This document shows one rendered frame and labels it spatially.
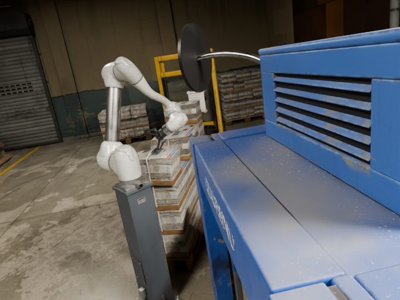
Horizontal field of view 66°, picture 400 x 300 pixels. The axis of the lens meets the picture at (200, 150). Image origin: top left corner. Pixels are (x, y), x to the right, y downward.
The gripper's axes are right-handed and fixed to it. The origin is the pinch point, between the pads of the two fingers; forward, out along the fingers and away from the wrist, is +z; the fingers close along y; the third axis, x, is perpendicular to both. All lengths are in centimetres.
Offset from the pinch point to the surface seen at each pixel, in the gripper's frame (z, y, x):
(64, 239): 178, 33, 44
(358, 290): -109, 15, -204
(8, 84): 480, -343, 520
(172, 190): 1.5, 41.4, -10.0
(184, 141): -11, 20, 47
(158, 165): -3.8, 17.7, -12.8
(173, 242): 31, 80, -9
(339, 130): -116, 10, -182
